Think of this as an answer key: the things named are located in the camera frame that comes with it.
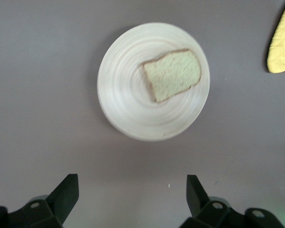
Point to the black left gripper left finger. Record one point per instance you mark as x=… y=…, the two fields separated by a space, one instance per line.
x=59 y=202

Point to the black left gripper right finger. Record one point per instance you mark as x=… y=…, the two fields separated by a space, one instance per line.
x=199 y=202

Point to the round light wooden plate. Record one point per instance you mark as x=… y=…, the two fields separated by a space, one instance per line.
x=123 y=95

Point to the slice of brown bread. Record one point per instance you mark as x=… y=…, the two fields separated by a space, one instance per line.
x=173 y=74

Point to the table cover cloth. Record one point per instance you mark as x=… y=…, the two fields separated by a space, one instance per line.
x=38 y=95

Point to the yellow quilted oven mitt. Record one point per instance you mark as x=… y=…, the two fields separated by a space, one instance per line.
x=281 y=42

